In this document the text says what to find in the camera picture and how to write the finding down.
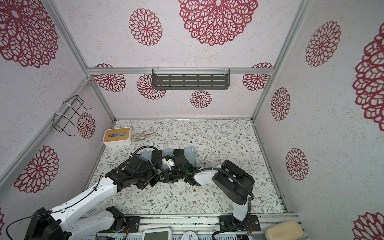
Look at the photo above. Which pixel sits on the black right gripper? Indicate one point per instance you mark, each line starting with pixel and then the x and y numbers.
pixel 167 177

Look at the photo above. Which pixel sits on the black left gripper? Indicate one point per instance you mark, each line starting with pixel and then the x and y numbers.
pixel 151 172

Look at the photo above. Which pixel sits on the light blue phone case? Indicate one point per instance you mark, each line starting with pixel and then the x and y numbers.
pixel 147 155
pixel 190 155
pixel 168 153

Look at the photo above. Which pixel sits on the black phone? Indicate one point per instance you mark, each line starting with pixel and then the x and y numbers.
pixel 156 157
pixel 178 153

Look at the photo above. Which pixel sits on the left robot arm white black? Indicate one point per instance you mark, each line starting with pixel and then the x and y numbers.
pixel 65 222

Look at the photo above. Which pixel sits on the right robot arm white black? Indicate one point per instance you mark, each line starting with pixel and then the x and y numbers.
pixel 234 182

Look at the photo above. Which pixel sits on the white box with wooden top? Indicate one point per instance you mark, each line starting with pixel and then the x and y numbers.
pixel 117 137

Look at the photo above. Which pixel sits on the white digital display device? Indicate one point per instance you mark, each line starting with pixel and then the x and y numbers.
pixel 157 234

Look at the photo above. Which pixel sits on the round white dial timer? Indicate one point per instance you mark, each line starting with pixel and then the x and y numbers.
pixel 189 236

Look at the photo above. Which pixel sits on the beige sponge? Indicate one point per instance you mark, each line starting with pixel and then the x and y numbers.
pixel 290 230

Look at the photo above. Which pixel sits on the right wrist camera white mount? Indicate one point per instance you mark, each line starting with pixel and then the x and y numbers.
pixel 168 163

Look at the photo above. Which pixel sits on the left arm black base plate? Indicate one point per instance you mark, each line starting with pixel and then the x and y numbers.
pixel 131 224

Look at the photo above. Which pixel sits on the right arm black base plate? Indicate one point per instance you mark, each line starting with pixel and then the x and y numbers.
pixel 251 224

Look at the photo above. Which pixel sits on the grey wall shelf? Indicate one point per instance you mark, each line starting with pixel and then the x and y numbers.
pixel 191 80

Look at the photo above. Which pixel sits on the black wire wall basket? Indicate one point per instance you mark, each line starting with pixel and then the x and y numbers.
pixel 62 120

